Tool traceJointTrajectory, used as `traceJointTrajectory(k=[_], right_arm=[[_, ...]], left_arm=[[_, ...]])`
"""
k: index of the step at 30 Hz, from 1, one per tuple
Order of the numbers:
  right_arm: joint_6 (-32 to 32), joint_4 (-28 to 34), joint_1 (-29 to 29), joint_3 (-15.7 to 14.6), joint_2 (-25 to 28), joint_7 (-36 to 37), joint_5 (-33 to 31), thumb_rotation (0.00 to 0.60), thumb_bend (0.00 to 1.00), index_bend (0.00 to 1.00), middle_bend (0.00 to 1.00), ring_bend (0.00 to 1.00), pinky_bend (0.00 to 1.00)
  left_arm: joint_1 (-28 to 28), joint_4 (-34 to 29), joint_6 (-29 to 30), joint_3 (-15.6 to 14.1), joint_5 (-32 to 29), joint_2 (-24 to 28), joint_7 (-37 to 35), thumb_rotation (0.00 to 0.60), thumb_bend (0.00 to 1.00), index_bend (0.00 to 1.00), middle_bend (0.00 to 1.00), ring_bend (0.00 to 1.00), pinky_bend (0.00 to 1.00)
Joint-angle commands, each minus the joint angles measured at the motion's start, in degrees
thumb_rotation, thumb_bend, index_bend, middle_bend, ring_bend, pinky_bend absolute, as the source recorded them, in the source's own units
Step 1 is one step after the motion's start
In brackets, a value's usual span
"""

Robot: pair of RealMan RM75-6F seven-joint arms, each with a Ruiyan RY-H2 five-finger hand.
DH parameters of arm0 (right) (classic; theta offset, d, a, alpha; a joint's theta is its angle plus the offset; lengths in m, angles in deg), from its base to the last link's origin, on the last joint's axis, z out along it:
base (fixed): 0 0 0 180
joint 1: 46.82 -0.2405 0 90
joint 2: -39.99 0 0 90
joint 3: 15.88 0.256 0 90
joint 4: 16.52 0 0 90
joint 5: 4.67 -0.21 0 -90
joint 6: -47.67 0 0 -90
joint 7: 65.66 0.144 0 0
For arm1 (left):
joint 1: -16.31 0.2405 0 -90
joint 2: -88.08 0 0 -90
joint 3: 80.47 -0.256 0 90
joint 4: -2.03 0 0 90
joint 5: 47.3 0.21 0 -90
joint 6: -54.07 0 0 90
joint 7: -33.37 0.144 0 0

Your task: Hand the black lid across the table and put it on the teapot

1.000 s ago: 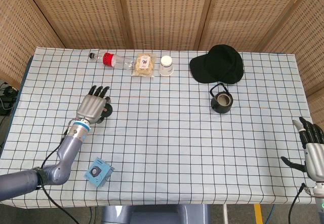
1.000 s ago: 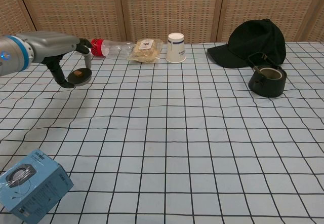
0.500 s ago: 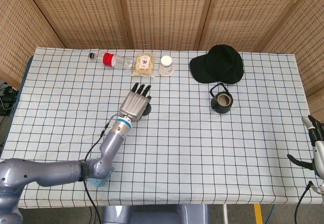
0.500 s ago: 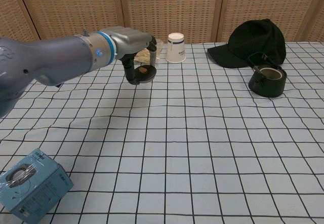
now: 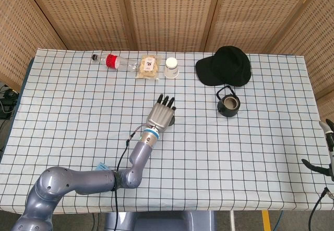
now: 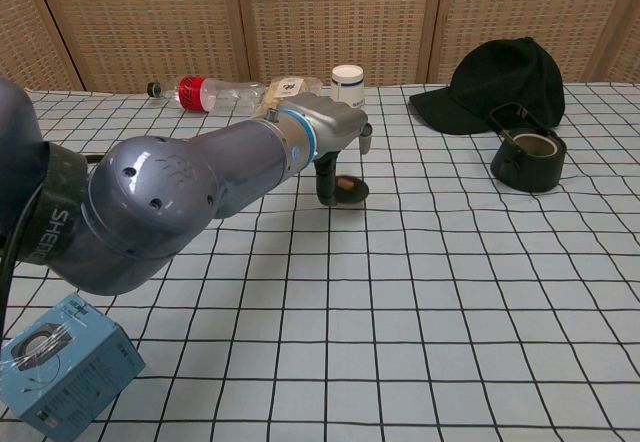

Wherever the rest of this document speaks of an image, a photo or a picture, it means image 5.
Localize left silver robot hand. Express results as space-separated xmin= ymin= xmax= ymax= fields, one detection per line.
xmin=145 ymin=94 xmax=177 ymax=134

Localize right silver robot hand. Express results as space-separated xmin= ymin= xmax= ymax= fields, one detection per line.
xmin=301 ymin=119 xmax=334 ymax=182

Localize black cast iron teapot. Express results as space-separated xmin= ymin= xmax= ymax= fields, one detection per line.
xmin=216 ymin=84 xmax=241 ymax=118

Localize white paper cup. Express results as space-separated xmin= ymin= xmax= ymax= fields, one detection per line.
xmin=163 ymin=57 xmax=180 ymax=79

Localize clear bag of snacks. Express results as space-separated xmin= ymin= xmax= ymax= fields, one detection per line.
xmin=135 ymin=54 xmax=163 ymax=81

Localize blue checkered tablecloth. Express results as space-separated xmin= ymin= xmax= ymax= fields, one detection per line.
xmin=0 ymin=48 xmax=334 ymax=214

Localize clear bottle with red label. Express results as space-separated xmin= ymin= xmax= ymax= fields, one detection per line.
xmin=91 ymin=53 xmax=142 ymax=73

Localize black baseball cap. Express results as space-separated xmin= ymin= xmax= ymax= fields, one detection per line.
xmin=195 ymin=45 xmax=252 ymax=87

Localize woven rattan screen panel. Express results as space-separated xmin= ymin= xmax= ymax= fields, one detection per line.
xmin=120 ymin=0 xmax=224 ymax=53
xmin=203 ymin=0 xmax=326 ymax=54
xmin=0 ymin=0 xmax=69 ymax=94
xmin=21 ymin=0 xmax=138 ymax=52
xmin=266 ymin=0 xmax=334 ymax=111

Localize grey robot torso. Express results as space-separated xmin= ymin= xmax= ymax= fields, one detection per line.
xmin=104 ymin=210 xmax=218 ymax=231

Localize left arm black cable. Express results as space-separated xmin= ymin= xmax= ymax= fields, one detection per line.
xmin=112 ymin=124 xmax=158 ymax=215

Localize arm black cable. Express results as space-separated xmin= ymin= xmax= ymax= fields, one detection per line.
xmin=307 ymin=186 xmax=334 ymax=231
xmin=112 ymin=124 xmax=158 ymax=215

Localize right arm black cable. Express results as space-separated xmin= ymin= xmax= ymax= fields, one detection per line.
xmin=307 ymin=186 xmax=334 ymax=231

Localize tangled black floor cables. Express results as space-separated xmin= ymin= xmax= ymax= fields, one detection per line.
xmin=0 ymin=84 xmax=21 ymax=120

